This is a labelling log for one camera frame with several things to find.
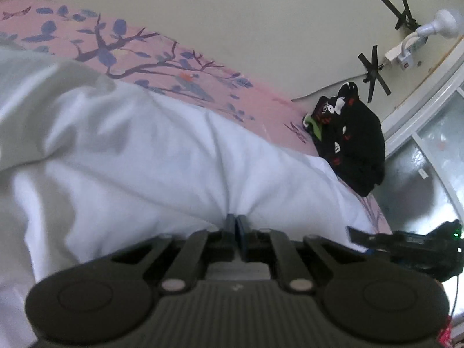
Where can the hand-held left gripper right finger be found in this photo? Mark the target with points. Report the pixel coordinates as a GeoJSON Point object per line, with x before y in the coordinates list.
{"type": "Point", "coordinates": [242, 230]}

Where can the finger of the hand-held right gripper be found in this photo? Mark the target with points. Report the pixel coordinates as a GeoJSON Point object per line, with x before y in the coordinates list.
{"type": "Point", "coordinates": [362, 236]}

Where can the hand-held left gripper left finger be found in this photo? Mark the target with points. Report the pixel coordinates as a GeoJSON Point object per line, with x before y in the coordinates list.
{"type": "Point", "coordinates": [230, 230]}

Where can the white printed t-shirt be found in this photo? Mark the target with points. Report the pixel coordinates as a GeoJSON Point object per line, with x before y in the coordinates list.
{"type": "Point", "coordinates": [145, 159]}

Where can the black printed clothes pile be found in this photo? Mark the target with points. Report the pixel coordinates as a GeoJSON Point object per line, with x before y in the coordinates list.
{"type": "Point", "coordinates": [357, 141]}

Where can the green cloth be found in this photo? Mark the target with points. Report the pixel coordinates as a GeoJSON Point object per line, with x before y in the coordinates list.
{"type": "Point", "coordinates": [314, 128]}

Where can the black tape cross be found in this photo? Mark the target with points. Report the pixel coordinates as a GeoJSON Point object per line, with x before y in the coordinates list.
{"type": "Point", "coordinates": [381, 85]}
{"type": "Point", "coordinates": [369, 63]}
{"type": "Point", "coordinates": [393, 9]}

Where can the pink tree-print bed sheet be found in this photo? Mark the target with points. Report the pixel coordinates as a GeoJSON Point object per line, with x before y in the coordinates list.
{"type": "Point", "coordinates": [152, 50]}

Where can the white bulb lamp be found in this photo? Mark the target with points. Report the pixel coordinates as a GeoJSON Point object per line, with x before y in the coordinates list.
{"type": "Point", "coordinates": [444, 23]}

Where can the white window frame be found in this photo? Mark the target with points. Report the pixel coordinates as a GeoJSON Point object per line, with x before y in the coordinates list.
{"type": "Point", "coordinates": [417, 116]}

